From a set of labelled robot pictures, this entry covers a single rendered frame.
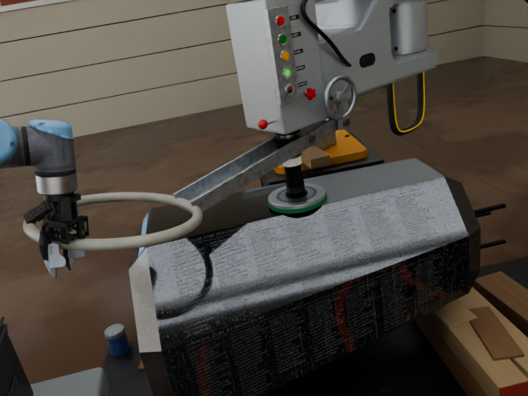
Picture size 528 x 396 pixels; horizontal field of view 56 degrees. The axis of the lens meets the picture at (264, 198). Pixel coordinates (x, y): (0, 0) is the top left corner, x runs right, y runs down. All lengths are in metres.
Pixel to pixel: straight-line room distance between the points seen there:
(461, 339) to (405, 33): 1.21
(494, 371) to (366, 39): 1.26
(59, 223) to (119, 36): 6.70
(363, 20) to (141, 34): 6.17
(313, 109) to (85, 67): 6.46
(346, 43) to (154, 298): 1.07
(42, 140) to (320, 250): 0.98
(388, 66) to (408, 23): 0.21
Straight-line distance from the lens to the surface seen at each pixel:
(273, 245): 1.74
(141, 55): 7.91
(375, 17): 1.91
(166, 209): 2.03
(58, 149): 1.22
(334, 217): 1.80
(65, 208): 1.25
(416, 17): 2.11
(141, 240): 1.27
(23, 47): 8.07
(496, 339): 2.16
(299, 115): 1.65
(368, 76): 1.89
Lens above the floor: 1.61
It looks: 22 degrees down
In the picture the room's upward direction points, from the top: 10 degrees counter-clockwise
